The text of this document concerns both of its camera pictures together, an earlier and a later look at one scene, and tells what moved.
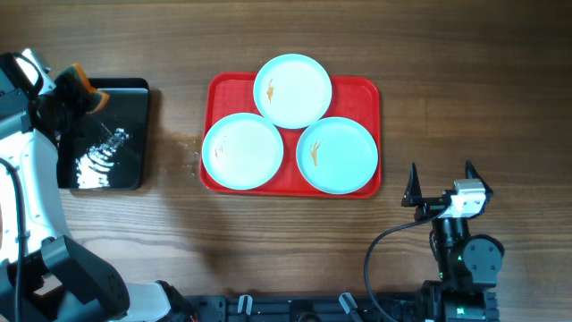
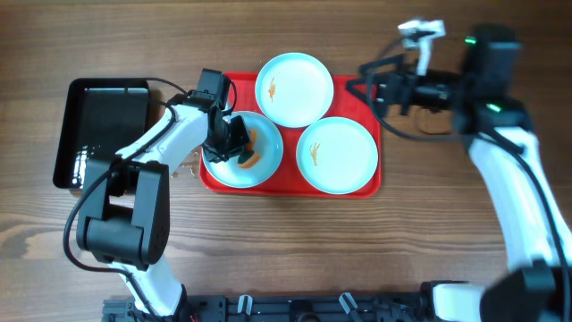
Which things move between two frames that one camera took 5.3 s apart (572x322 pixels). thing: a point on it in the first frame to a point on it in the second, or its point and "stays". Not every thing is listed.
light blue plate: (292, 91) stays
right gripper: (414, 199) to (398, 88)
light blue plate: (242, 151) stays
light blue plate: (337, 156) stays
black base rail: (381, 308) stays
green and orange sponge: (73, 89) to (250, 147)
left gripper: (76, 115) to (216, 150)
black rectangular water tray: (111, 149) stays
